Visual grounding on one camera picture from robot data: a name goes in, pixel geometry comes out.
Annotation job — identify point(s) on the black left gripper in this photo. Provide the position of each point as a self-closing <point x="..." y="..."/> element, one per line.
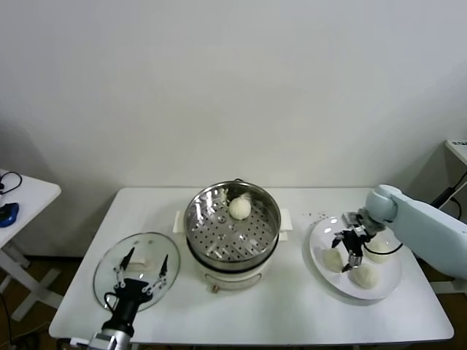
<point x="133" y="289"/>

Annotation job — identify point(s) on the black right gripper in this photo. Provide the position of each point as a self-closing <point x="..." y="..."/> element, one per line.
<point x="354" y="240"/>

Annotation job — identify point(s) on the white steamed baozi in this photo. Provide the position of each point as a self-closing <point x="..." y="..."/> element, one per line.
<point x="239" y="209"/>
<point x="364" y="277"/>
<point x="332" y="261"/>
<point x="379" y="253"/>

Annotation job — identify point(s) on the blue device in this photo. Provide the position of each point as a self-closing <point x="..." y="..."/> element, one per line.
<point x="9" y="215"/>

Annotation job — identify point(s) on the white round plate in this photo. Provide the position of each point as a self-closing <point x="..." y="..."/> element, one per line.
<point x="385" y="280"/>

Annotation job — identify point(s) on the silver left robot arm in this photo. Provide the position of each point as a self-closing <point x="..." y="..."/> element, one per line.
<point x="109" y="341"/>

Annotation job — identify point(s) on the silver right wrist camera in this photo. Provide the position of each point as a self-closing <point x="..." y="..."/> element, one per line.
<point x="352" y="218"/>

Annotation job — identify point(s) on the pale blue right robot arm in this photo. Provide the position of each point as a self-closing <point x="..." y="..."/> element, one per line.
<point x="419" y="222"/>

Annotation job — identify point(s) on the cream electric cooker base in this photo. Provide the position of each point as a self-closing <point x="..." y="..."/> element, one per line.
<point x="237" y="279"/>

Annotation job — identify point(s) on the steel steamer basket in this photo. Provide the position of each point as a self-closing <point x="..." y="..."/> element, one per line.
<point x="233" y="240"/>

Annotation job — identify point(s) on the white side table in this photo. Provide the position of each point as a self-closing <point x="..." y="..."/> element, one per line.
<point x="33" y="193"/>

